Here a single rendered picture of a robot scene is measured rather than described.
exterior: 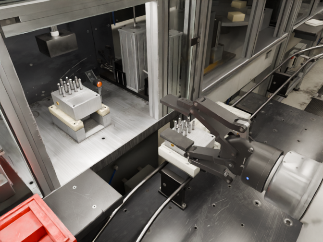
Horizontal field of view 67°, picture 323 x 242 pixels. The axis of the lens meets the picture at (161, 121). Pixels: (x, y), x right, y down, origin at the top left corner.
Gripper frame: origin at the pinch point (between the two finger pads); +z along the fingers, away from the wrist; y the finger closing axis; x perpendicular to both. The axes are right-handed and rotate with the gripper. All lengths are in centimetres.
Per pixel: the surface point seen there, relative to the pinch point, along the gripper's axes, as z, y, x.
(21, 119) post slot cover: 21.6, 1.1, 20.6
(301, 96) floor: 13, -113, -241
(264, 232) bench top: -22, -45, -20
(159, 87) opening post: 21.4, -8.8, -19.4
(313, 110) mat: -4, -112, -219
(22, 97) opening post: 21.5, 5.6, 19.0
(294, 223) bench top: -28, -45, -29
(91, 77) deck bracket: 64, -21, -21
